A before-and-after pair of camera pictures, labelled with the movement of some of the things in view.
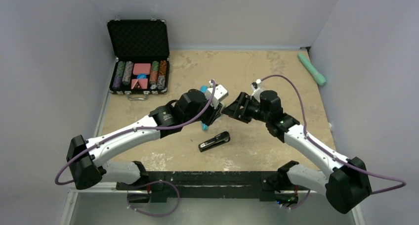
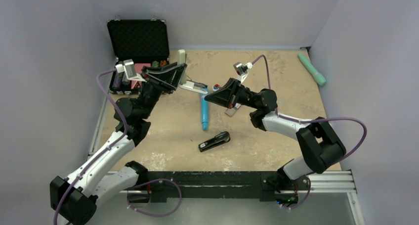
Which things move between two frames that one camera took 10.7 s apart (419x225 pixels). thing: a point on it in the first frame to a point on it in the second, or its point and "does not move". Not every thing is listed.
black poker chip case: [141, 49] does not move
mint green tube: [318, 77] does not move
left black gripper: [213, 113] to [165, 79]
